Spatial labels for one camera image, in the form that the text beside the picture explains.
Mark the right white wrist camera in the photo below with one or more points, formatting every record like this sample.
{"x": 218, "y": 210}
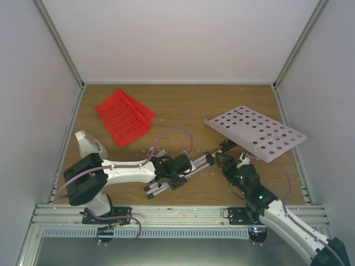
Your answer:
{"x": 244, "y": 159}

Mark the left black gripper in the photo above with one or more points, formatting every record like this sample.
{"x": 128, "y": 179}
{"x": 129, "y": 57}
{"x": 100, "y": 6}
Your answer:
{"x": 175, "y": 184}

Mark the white tripod music stand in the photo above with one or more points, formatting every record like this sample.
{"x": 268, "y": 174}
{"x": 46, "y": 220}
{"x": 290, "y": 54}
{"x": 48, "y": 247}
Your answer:
{"x": 255, "y": 132}

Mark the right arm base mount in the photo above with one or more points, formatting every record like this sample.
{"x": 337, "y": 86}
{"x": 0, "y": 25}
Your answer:
{"x": 242, "y": 216}

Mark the slotted cable duct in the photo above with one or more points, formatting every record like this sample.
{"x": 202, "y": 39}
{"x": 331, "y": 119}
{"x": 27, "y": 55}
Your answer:
{"x": 126, "y": 232}

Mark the white metronome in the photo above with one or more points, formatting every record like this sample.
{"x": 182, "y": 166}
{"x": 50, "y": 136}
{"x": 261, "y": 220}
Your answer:
{"x": 88, "y": 144}

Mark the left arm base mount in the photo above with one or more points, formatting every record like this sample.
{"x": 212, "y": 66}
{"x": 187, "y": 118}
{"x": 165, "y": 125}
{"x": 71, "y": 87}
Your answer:
{"x": 88, "y": 218}

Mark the aluminium rail frame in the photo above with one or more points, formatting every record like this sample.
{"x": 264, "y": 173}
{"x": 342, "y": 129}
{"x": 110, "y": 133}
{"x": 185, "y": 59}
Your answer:
{"x": 40, "y": 250}

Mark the red sheet music paper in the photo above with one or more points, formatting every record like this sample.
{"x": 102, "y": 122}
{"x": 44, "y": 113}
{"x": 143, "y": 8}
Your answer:
{"x": 146, "y": 112}

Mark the white debris pile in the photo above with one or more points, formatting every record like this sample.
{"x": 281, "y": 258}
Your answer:
{"x": 155, "y": 149}

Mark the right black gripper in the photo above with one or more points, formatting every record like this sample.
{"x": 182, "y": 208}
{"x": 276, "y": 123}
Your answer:
{"x": 226, "y": 162}

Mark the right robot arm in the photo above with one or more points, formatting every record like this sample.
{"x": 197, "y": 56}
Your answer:
{"x": 265, "y": 207}

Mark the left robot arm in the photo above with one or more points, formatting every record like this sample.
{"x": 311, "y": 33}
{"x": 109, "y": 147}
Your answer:
{"x": 85, "y": 180}

